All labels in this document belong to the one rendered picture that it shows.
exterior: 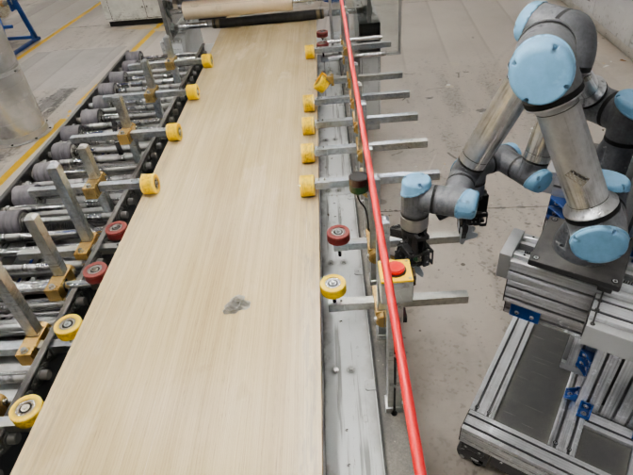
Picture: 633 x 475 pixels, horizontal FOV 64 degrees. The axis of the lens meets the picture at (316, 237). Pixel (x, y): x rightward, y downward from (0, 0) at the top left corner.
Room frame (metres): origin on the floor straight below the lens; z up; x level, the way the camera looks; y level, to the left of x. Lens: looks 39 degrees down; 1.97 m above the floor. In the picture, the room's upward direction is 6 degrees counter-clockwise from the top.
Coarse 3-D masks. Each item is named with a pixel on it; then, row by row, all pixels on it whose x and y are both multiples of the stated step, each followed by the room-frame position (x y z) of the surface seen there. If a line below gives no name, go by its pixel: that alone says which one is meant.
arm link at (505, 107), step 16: (496, 96) 1.10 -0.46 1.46; (512, 96) 1.06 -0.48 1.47; (496, 112) 1.08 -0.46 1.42; (512, 112) 1.07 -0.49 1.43; (480, 128) 1.10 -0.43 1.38; (496, 128) 1.08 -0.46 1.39; (480, 144) 1.09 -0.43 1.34; (496, 144) 1.08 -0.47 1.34; (464, 160) 1.11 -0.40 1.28; (480, 160) 1.09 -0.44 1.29; (448, 176) 1.12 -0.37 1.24
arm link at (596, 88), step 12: (528, 12) 1.41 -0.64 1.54; (540, 12) 1.38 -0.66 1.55; (552, 12) 1.35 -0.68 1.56; (564, 12) 1.33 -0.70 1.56; (516, 24) 1.42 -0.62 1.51; (528, 24) 1.38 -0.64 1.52; (516, 36) 1.42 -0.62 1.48; (588, 84) 1.44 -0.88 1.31; (600, 84) 1.47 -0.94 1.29; (588, 96) 1.45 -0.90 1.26; (600, 96) 1.44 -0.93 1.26; (588, 108) 1.45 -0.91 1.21; (588, 120) 1.48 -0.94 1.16
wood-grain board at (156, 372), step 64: (256, 64) 3.10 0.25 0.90; (192, 128) 2.30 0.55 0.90; (256, 128) 2.22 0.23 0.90; (192, 192) 1.72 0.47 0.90; (256, 192) 1.66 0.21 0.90; (128, 256) 1.35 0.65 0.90; (192, 256) 1.31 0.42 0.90; (256, 256) 1.28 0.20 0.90; (128, 320) 1.05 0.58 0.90; (192, 320) 1.02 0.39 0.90; (256, 320) 0.99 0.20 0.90; (320, 320) 0.98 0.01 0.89; (64, 384) 0.84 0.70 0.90; (128, 384) 0.82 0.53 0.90; (192, 384) 0.80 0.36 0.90; (256, 384) 0.78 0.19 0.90; (320, 384) 0.76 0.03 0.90; (64, 448) 0.66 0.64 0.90; (128, 448) 0.64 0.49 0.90; (192, 448) 0.62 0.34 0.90; (256, 448) 0.61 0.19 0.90; (320, 448) 0.59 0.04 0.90
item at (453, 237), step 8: (440, 232) 1.35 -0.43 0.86; (448, 232) 1.34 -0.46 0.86; (456, 232) 1.34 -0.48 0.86; (352, 240) 1.35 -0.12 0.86; (360, 240) 1.35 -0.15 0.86; (392, 240) 1.33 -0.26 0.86; (432, 240) 1.32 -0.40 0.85; (440, 240) 1.32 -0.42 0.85; (448, 240) 1.32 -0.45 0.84; (456, 240) 1.32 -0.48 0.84; (336, 248) 1.34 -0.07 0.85; (344, 248) 1.34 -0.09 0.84; (352, 248) 1.34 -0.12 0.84; (360, 248) 1.34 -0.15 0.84
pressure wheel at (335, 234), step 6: (330, 228) 1.38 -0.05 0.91; (336, 228) 1.38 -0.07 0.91; (342, 228) 1.37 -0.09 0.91; (348, 228) 1.37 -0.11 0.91; (330, 234) 1.35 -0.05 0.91; (336, 234) 1.35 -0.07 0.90; (342, 234) 1.34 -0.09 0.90; (348, 234) 1.33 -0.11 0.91; (330, 240) 1.33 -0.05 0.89; (336, 240) 1.32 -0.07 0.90; (342, 240) 1.32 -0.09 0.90; (348, 240) 1.33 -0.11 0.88
